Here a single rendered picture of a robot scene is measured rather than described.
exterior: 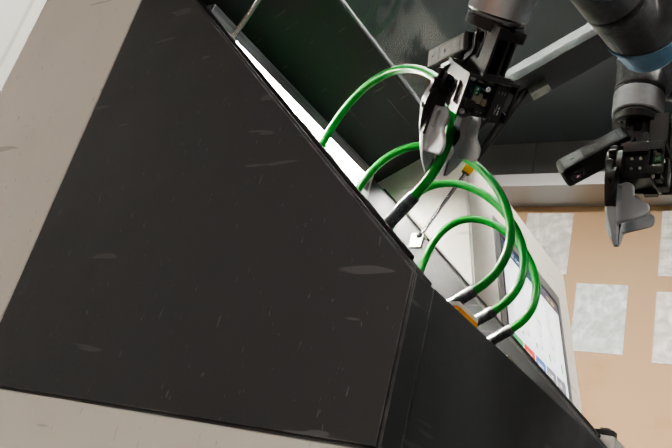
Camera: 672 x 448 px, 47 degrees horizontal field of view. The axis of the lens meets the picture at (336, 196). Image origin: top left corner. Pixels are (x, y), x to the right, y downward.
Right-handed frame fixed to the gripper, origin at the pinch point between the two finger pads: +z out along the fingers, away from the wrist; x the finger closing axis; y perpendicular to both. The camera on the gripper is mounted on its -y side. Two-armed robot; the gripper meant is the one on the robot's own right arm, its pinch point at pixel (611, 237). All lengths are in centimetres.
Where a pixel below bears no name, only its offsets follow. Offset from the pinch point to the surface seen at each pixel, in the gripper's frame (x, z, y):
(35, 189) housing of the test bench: -47, 14, -66
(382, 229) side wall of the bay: -47, 22, -8
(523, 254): 3.4, 1.1, -14.2
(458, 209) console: 23.1, -18.0, -37.4
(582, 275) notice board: 205, -82, -70
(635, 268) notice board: 206, -86, -49
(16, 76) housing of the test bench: -47, -8, -86
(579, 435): 4.9, 27.5, -3.0
